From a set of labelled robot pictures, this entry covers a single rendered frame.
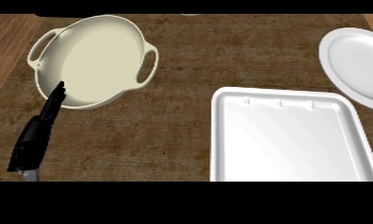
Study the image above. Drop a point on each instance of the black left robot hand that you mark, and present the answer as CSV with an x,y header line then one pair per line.
x,y
35,135

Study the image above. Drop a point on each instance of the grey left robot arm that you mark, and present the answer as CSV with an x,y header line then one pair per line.
x,y
29,175

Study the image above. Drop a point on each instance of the white rectangular tray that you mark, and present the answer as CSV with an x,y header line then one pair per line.
x,y
286,139

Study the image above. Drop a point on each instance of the white round plate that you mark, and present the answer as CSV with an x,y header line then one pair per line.
x,y
351,65

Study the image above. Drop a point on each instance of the brown woven placemat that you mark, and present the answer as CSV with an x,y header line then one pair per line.
x,y
184,70

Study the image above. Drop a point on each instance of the pale object at edge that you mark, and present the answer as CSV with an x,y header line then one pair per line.
x,y
189,14

